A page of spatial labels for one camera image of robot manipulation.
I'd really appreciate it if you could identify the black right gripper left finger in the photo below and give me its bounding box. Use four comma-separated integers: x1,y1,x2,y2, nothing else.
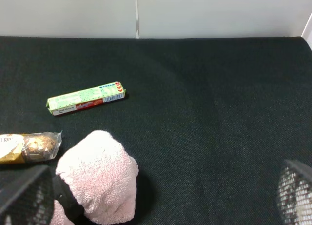
0,164,54,225

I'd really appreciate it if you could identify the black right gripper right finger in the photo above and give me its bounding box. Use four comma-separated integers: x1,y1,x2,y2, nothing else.
277,160,312,225

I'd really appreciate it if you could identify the green candy stick box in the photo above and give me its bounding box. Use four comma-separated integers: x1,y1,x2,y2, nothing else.
46,81,126,116

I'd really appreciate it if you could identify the gold chocolate ball pack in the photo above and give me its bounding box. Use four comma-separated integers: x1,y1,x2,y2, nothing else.
0,132,62,164

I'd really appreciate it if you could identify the pink rolled towel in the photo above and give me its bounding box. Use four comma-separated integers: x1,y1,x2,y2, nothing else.
56,130,139,225

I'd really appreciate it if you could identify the black tablecloth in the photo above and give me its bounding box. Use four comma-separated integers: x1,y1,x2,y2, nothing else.
0,37,312,225

